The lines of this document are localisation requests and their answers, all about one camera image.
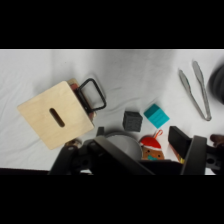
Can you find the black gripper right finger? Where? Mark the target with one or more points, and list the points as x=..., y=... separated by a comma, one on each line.
x=193, y=156

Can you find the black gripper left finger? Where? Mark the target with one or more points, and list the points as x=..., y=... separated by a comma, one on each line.
x=113, y=151

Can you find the light wooden drawer box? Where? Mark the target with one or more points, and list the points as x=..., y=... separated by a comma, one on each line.
x=40, y=115

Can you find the grey bowl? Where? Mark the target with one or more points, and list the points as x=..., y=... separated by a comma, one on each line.
x=125, y=143

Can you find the small red yellow object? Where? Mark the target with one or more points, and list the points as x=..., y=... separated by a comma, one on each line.
x=176, y=153

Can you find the dark grey cube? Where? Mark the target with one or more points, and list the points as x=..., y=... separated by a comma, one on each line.
x=132, y=121

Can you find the gingerbread plush with santa hat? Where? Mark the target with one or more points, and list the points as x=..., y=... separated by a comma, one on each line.
x=152, y=146

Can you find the teal ridged block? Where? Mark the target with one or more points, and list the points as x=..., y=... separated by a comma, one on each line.
x=156, y=115

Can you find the metal tongs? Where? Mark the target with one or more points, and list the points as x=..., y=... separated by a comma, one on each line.
x=200, y=96

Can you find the dark round object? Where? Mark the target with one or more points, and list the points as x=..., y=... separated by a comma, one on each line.
x=218, y=83

